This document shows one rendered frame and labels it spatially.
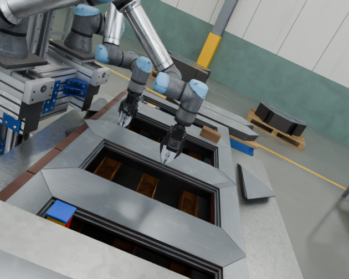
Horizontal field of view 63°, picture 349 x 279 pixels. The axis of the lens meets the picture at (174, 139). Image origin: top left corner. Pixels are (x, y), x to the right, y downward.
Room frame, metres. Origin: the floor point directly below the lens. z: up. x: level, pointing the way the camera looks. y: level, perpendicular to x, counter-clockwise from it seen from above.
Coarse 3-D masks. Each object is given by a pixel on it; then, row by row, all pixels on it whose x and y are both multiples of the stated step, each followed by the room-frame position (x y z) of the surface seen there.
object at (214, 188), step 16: (144, 96) 1.88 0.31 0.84; (112, 144) 1.10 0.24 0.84; (208, 144) 1.57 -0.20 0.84; (144, 160) 1.10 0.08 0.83; (176, 176) 1.11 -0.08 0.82; (224, 176) 1.26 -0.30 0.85; (48, 208) 0.63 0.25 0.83; (80, 208) 0.66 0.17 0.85; (96, 224) 0.65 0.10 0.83; (112, 224) 0.67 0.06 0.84; (144, 240) 0.66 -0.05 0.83; (176, 256) 0.67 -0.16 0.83; (192, 256) 0.68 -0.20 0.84; (208, 272) 0.67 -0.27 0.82
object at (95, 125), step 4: (92, 120) 1.21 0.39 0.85; (96, 120) 1.23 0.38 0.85; (100, 120) 1.24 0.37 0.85; (104, 120) 1.26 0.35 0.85; (88, 124) 1.16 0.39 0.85; (92, 124) 1.17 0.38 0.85; (96, 124) 1.19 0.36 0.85; (100, 124) 1.21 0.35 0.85; (104, 124) 1.22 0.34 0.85; (92, 128) 1.13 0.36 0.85; (96, 128) 1.15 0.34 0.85
